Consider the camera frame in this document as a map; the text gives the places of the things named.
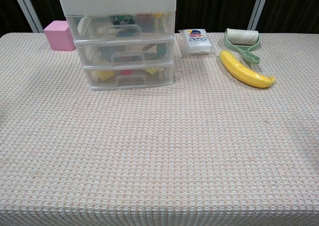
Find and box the clear plastic box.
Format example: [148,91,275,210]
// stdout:
[65,11,175,43]

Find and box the clear drawer with yellow block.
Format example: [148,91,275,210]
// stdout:
[83,61,175,92]

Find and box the clear drawer with dark items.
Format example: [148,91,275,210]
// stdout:
[74,38,175,69]

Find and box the beige checkered tablecloth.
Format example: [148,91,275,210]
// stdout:
[0,32,319,226]

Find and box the white packaged sponge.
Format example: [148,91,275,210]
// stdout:
[178,28,215,55]

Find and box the green black toy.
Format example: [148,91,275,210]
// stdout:
[109,14,141,37]

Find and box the yellow banana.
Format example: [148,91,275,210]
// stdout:
[219,50,276,89]

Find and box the green lint roller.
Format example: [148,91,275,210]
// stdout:
[223,28,261,66]

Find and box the pink cube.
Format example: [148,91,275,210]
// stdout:
[43,20,77,52]

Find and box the white plastic organizer frame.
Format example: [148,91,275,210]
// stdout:
[58,0,178,92]

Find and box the grey metal frame post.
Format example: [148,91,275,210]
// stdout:
[13,0,43,33]
[247,0,272,30]

